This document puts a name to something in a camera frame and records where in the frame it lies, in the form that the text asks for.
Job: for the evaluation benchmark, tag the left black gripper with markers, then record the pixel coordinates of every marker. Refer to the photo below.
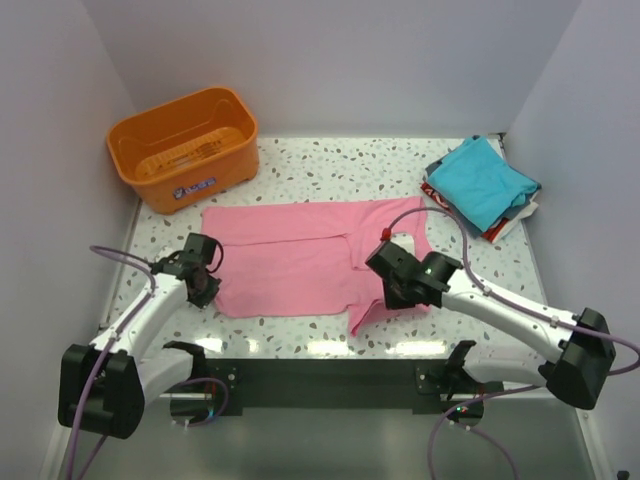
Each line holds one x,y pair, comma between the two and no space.
211,288

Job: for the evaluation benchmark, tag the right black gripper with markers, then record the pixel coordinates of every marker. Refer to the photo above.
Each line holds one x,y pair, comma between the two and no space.
395,303

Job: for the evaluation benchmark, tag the pink t shirt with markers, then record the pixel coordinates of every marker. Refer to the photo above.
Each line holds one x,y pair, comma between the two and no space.
308,259

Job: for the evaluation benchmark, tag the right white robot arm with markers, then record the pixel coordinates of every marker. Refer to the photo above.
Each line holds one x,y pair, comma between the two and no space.
569,355

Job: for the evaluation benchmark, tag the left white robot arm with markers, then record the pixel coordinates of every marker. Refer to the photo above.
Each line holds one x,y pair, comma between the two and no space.
106,384

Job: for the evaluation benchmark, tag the red printed folded t shirt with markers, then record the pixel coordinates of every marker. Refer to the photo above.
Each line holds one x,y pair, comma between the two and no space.
440,200

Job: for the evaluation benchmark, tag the orange plastic basket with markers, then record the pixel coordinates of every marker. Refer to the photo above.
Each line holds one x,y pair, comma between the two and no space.
185,150

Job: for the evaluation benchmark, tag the turquoise folded t shirt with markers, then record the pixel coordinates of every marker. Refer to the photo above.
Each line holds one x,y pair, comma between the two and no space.
480,183

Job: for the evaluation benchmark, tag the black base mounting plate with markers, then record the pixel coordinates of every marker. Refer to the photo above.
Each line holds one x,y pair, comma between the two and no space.
421,386

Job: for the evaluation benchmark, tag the white folded t shirt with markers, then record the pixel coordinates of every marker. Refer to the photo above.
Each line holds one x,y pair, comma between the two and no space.
510,224

